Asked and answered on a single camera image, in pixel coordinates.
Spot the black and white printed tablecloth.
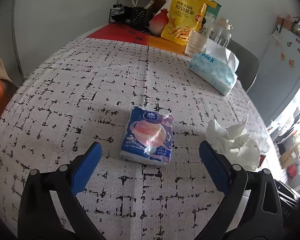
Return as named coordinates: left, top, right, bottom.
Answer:
left=0, top=37, right=277, bottom=240

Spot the clear plastic bottle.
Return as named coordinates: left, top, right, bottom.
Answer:
left=207, top=17, right=233, bottom=48

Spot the blue soft tissue pack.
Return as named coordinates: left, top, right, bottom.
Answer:
left=188, top=39, right=240, bottom=97

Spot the green and white box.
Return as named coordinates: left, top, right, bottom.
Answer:
left=201, top=1, right=222, bottom=34

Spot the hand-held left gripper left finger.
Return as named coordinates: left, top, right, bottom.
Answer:
left=18, top=141, right=103, bottom=240

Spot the group of fridge magnets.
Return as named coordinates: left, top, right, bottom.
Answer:
left=273, top=34, right=300, bottom=67

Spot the red peach-shaped vase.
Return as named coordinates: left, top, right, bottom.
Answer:
left=149, top=8, right=170, bottom=36

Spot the grey chair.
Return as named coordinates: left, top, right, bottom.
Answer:
left=227, top=40, right=260, bottom=93

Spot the red and orange table mat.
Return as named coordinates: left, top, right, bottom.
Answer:
left=86, top=24, right=193, bottom=55

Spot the brown cardboard box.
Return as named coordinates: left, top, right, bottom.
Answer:
left=280, top=146, right=300, bottom=169

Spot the white tissue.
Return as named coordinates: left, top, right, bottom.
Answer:
left=205, top=114, right=270, bottom=170

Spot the ribbed glass cup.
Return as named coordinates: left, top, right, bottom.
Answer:
left=185, top=30, right=208, bottom=57

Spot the red bag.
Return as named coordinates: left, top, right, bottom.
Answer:
left=287, top=164, right=300, bottom=180

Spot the white refrigerator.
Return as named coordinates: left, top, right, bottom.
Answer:
left=258, top=27, right=300, bottom=128

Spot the dark cloth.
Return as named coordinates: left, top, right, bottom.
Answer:
left=112, top=4, right=153, bottom=29

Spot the small tissue packet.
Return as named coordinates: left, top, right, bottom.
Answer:
left=120, top=106, right=174, bottom=166

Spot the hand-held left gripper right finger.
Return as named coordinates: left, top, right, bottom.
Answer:
left=198, top=140, right=284, bottom=240

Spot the yellow snack bag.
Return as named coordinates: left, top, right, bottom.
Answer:
left=161, top=0, right=208, bottom=46

